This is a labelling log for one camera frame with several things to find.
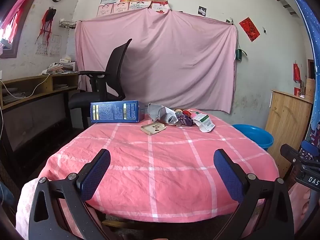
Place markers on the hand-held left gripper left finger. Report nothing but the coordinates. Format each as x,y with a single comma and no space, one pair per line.
96,172

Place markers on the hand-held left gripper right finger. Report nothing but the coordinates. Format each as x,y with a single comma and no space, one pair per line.
228,177

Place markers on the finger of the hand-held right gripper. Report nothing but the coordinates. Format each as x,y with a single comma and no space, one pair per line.
290,153

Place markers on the blue plastic bucket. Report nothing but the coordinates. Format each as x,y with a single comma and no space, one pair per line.
255,135

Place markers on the white and green packet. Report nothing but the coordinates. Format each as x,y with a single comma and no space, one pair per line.
205,123

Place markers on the purple snack wrapper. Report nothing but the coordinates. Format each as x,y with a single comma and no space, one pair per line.
183,120

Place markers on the red and gold pouch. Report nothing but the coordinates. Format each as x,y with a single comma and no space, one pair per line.
187,112

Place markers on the grey wrapper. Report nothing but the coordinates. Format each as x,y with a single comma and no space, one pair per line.
156,111

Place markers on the wooden cabinet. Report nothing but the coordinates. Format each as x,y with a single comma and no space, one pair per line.
285,120

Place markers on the dark blue cardboard box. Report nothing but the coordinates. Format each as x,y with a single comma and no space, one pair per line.
112,111

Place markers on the pink checked tablecloth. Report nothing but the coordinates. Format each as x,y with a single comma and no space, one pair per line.
160,170

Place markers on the pink fleece clothing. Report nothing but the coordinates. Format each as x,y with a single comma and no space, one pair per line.
25,200

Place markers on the stack of books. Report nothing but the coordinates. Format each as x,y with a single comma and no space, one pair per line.
57,68

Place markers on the green hanging pouch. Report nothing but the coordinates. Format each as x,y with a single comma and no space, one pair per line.
239,54

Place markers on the black mesh office chair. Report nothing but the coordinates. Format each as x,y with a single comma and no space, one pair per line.
115,62

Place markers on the stack of papers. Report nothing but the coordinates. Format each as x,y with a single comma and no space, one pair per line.
15,95

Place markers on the wooden desk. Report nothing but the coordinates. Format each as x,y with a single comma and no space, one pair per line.
25,80

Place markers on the blue printed curtain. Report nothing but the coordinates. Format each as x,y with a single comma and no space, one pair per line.
310,30

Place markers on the pink hanging bed sheet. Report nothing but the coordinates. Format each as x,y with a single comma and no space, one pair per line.
175,62

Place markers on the red window curtain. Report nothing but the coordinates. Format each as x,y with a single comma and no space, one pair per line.
17,12

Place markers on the red paper wall poster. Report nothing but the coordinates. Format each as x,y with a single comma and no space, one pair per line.
249,29

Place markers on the wall calendar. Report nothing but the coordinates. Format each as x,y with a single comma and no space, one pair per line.
55,46

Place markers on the red knot wall ornament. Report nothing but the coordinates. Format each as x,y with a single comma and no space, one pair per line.
47,17

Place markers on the small wall photo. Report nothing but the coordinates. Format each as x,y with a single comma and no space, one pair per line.
202,11

